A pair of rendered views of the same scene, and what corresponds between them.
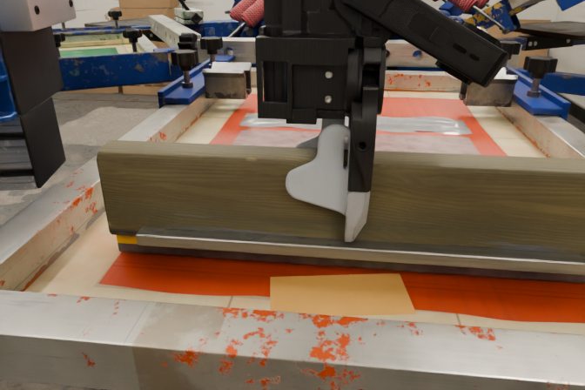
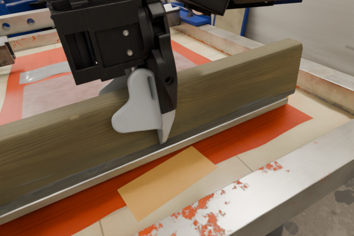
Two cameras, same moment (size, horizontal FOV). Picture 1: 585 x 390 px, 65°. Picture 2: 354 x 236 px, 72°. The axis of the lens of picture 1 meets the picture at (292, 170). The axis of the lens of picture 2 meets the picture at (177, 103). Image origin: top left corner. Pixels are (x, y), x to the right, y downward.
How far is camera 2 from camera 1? 12 cm
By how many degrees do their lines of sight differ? 28
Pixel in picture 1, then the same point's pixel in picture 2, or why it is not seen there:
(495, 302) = (247, 138)
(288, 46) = (86, 16)
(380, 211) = (176, 115)
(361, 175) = (169, 100)
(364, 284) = (178, 163)
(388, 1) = not seen: outside the picture
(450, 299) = (226, 148)
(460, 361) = (279, 192)
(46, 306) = not seen: outside the picture
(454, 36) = not seen: outside the picture
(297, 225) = (125, 148)
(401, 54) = not seen: hidden behind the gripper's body
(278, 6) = not seen: outside the picture
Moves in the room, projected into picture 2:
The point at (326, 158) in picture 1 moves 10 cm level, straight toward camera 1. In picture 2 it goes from (138, 97) to (200, 168)
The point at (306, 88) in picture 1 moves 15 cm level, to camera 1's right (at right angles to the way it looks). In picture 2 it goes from (110, 48) to (248, 9)
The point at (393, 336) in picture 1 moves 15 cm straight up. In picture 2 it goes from (236, 197) to (247, 14)
